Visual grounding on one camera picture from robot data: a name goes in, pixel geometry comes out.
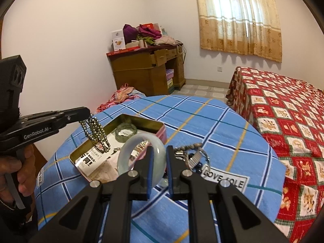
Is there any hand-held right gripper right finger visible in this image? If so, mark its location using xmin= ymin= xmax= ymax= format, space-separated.
xmin=165 ymin=145 xmax=289 ymax=243

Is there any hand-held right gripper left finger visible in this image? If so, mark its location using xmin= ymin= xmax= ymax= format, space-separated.
xmin=29 ymin=146 xmax=155 ymax=243

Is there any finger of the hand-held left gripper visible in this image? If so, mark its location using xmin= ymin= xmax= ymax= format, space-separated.
xmin=21 ymin=107 xmax=91 ymax=122
xmin=23 ymin=116 xmax=84 ymax=132

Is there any grey pearl necklace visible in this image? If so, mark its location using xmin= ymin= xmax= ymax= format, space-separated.
xmin=79 ymin=115 xmax=112 ymax=154

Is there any silver watch with metal band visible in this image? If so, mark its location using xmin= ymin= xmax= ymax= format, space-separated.
xmin=188 ymin=147 xmax=211 ymax=171

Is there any white jade bangle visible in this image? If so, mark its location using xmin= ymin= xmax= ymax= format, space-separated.
xmin=117 ymin=133 xmax=167 ymax=186

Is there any brown wooden bead bracelet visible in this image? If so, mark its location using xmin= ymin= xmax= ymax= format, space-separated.
xmin=173 ymin=143 xmax=204 ymax=155

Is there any pink and gold tin box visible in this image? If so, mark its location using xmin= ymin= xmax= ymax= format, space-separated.
xmin=69 ymin=114 xmax=167 ymax=184

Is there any person's left hand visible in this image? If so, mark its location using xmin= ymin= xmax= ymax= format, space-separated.
xmin=0 ymin=144 xmax=36 ymax=208

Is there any white printed paper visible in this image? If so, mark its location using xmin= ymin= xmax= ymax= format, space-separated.
xmin=75 ymin=134 xmax=122 ymax=181

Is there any green glass bangle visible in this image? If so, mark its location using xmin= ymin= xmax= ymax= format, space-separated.
xmin=115 ymin=123 xmax=138 ymax=141

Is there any pile of pink clothes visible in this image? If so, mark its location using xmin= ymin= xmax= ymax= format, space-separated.
xmin=96 ymin=83 xmax=147 ymax=113

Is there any blue plaid bedsheet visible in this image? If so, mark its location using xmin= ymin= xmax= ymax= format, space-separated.
xmin=34 ymin=95 xmax=288 ymax=243

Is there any brown wooden desk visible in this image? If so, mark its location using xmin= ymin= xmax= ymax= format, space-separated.
xmin=106 ymin=44 xmax=187 ymax=97

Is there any flat red box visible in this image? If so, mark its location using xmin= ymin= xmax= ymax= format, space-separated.
xmin=106 ymin=48 xmax=152 ymax=56

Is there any white cardboard box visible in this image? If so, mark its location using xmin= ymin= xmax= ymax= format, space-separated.
xmin=111 ymin=30 xmax=126 ymax=51

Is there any purple cloth bag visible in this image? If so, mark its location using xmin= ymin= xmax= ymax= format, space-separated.
xmin=123 ymin=24 xmax=139 ymax=42

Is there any open wooden desk drawer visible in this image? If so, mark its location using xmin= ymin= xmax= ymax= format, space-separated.
xmin=150 ymin=49 xmax=168 ymax=68

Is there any olive green cloth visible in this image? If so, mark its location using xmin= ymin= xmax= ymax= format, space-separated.
xmin=137 ymin=36 xmax=155 ymax=47

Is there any magenta cloth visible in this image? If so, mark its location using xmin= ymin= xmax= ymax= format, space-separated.
xmin=138 ymin=25 xmax=162 ymax=40

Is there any pink quilted cloth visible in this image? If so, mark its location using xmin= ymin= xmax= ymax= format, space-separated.
xmin=154 ymin=36 xmax=177 ymax=46

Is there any red patterned bedspread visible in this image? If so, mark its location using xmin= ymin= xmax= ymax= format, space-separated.
xmin=226 ymin=66 xmax=324 ymax=243

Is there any beige patterned curtain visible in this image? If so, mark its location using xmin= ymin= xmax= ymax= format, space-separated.
xmin=193 ymin=0 xmax=283 ymax=63

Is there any white cable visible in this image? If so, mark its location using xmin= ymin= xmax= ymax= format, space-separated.
xmin=177 ymin=42 xmax=187 ymax=64

